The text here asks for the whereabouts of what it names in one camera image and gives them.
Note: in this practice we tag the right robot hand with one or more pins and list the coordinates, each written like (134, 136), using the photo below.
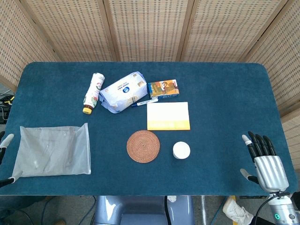
(269, 164)

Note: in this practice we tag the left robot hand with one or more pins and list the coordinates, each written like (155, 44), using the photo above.
(4, 146)

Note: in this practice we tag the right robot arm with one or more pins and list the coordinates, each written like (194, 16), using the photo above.
(282, 208)

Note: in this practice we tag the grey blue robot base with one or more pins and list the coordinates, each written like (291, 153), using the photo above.
(143, 210)

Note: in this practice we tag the small white round jar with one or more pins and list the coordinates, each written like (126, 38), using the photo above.
(181, 150)

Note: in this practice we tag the brown woven coaster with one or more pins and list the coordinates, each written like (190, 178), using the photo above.
(143, 146)

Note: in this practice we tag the black equipment with yellow clip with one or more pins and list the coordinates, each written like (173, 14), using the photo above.
(5, 106)

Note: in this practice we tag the translucent zip plastic bag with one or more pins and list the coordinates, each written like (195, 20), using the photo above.
(52, 150)

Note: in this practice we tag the white crumpled cloth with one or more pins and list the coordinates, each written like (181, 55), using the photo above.
(236, 211)

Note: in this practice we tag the white bottle with yellow cap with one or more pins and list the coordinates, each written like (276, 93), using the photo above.
(93, 92)

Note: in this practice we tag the yellow white sticky note pad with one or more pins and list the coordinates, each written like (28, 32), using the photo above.
(167, 116)

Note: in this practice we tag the blue felt table mat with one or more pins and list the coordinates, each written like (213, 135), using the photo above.
(145, 150)

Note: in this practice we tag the colourful printed small box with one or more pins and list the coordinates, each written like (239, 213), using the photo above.
(163, 88)

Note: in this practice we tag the white blue tissue pack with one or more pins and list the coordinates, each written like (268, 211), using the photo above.
(124, 92)

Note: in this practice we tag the blue white marker pen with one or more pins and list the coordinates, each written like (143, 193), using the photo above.
(144, 102)

